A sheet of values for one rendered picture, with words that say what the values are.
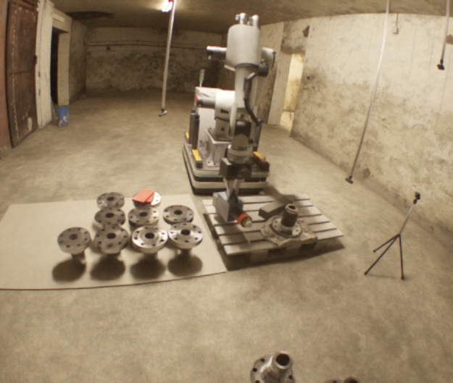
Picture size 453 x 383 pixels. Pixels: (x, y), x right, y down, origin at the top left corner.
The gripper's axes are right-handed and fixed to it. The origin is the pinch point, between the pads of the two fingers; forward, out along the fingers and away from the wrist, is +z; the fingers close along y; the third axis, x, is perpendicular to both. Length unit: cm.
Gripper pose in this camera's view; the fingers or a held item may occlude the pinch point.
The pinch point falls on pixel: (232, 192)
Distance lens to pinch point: 208.9
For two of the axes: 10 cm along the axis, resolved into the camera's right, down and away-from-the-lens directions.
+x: 4.7, 4.6, -7.5
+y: -8.7, 1.2, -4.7
